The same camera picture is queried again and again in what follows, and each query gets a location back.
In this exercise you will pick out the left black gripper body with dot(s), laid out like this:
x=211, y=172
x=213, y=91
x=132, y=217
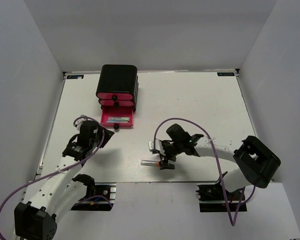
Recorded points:
x=96, y=141

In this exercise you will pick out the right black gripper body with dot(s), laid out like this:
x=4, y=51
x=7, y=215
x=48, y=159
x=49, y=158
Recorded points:
x=172, y=150

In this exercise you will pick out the clear tube orange cap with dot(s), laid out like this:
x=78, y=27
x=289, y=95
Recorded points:
x=150, y=163

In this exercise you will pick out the green clear tube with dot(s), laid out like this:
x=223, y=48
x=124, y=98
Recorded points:
x=117, y=118

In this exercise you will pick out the pink bottom drawer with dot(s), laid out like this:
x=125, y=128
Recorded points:
x=111, y=111

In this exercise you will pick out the pink drawer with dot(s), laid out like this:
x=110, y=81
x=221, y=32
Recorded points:
x=119, y=96
x=117, y=103
x=111, y=111

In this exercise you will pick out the pink top drawer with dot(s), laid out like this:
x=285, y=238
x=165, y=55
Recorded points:
x=119, y=96

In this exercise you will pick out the light blue clear tube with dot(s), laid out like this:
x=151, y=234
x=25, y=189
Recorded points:
x=118, y=121

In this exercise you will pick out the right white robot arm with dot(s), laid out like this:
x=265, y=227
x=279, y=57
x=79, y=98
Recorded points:
x=257, y=164

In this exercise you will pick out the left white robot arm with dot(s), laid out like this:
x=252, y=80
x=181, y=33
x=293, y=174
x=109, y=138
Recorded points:
x=38, y=218

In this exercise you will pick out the black drawer cabinet shell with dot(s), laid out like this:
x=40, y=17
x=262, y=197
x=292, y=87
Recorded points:
x=119, y=78

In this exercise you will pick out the left blue corner label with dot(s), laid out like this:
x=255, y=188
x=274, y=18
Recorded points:
x=75, y=77

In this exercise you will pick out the blue corner label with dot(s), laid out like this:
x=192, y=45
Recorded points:
x=226, y=74
x=75, y=77

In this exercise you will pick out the right blue corner label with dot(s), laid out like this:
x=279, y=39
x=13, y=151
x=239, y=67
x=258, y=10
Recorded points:
x=226, y=74

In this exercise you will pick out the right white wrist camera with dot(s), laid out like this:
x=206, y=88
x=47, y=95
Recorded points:
x=156, y=147

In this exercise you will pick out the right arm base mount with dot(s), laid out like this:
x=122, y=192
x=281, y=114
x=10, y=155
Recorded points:
x=211, y=199

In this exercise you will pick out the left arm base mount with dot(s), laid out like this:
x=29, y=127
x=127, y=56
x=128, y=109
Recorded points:
x=100, y=198

